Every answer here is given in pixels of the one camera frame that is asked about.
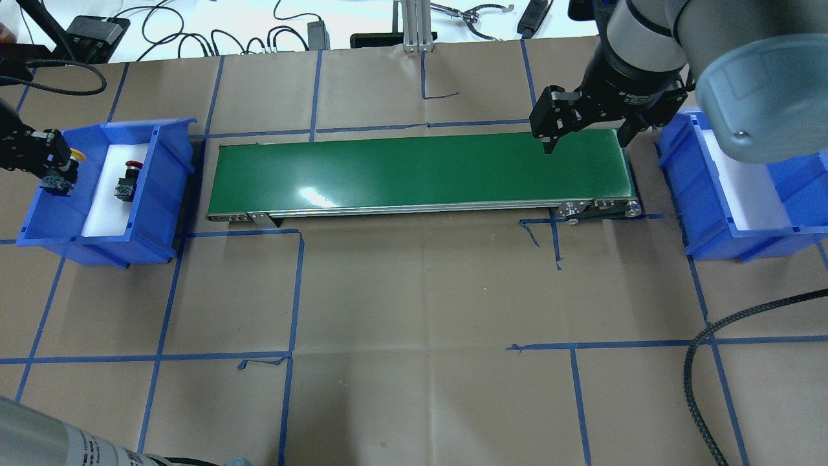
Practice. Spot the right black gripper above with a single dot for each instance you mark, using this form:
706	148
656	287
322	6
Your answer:
622	83

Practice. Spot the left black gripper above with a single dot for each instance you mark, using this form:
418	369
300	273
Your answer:
26	150

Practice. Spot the yellow push button switch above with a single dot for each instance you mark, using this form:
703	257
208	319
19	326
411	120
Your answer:
61	181

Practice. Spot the red push button switch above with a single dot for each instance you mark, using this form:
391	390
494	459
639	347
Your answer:
125	189

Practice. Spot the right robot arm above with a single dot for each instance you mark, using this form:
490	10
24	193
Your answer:
757	69

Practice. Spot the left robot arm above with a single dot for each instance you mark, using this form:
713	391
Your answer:
30	437

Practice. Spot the green conveyor belt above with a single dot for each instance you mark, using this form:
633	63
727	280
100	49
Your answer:
586	171

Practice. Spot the left blue storage bin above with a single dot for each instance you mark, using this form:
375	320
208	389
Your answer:
55	223

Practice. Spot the blue storage bin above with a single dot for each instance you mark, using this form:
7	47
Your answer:
55	223
700	201

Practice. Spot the white foam pad left bin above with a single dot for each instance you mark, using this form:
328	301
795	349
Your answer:
108	215

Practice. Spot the white foam pad bin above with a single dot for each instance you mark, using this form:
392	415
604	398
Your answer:
748	190
108	215

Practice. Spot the right blue storage bin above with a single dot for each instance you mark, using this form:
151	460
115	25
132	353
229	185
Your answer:
700	201

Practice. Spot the white foam pad right bin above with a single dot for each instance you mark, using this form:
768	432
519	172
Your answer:
748	190

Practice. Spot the brown paper table cover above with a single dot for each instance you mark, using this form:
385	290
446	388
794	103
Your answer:
490	337

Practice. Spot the black power adapter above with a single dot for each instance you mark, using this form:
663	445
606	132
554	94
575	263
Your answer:
318	36

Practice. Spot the aluminium frame post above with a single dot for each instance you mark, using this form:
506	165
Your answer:
416	26

